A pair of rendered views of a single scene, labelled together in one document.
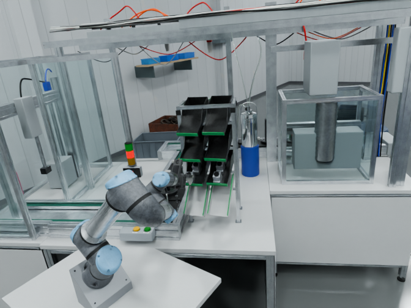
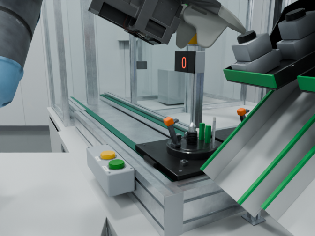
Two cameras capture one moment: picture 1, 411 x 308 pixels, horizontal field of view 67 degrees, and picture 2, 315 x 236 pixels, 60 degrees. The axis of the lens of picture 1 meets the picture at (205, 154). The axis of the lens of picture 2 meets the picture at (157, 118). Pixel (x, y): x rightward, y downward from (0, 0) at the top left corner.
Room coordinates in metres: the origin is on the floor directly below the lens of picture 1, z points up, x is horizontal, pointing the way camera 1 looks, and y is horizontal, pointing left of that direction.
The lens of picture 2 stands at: (1.31, -0.17, 1.24)
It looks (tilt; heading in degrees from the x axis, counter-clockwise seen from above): 14 degrees down; 52
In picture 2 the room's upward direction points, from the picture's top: straight up
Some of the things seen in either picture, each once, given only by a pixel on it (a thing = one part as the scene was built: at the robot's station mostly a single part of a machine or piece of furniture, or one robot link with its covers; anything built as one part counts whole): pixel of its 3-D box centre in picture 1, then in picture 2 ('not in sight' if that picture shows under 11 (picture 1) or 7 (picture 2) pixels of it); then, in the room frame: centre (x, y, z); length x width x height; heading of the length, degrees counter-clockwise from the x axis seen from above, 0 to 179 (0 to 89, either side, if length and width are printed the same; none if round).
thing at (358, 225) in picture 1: (330, 214); not in sight; (2.40, -1.08, 0.43); 1.11 x 0.68 x 0.86; 80
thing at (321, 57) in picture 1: (320, 100); not in sight; (2.36, -0.93, 1.50); 0.38 x 0.21 x 0.88; 170
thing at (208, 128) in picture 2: not in sight; (207, 134); (1.87, 0.32, 1.01); 0.01 x 0.01 x 0.05; 80
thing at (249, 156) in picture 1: (250, 159); not in sight; (2.51, -0.39, 0.99); 0.16 x 0.16 x 0.27
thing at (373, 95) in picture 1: (322, 134); not in sight; (2.41, -0.98, 1.21); 0.69 x 0.46 x 0.69; 80
